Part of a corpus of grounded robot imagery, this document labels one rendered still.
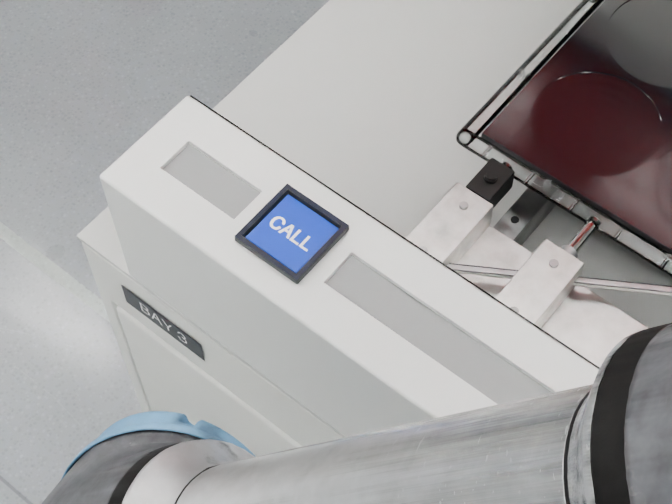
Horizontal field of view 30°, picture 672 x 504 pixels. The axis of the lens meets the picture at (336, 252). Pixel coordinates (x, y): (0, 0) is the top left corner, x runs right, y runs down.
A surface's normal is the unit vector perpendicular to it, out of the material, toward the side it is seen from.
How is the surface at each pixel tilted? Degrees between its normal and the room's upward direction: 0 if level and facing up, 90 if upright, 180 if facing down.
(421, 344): 0
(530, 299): 0
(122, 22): 0
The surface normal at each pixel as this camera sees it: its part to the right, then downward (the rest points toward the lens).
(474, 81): -0.01, -0.52
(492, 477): -0.73, -0.34
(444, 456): -0.67, -0.61
